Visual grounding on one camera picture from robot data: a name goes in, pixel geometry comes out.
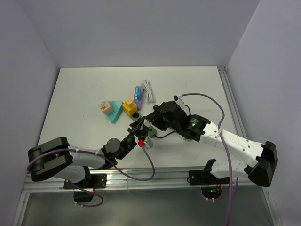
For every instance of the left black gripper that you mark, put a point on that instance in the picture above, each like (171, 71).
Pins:
(136, 130)

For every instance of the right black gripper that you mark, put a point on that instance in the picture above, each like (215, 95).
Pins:
(155, 118)

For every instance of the green power strip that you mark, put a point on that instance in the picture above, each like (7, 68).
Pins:
(151, 130)

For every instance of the yellow cube socket adapter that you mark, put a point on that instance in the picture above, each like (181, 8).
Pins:
(130, 109)

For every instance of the purple power strip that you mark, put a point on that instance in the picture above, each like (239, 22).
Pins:
(139, 103)

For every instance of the blue square plug adapter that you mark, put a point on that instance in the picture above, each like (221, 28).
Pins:
(139, 93)

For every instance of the white plug of purple strip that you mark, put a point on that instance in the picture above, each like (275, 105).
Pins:
(147, 123)

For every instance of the orange small plug adapter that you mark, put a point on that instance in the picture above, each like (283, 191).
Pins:
(128, 102)

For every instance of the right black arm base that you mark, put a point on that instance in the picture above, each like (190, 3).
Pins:
(203, 177)

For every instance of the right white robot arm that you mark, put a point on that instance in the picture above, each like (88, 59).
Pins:
(255, 161)

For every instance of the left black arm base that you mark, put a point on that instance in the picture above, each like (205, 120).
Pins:
(84, 192)

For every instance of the teal triangular power strip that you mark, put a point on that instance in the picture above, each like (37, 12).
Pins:
(117, 110)

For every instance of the pink cube socket adapter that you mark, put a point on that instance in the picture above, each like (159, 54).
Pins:
(106, 107)

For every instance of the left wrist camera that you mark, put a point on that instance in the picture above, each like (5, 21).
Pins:
(147, 143)

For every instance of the aluminium side rail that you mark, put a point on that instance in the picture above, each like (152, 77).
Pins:
(238, 125)

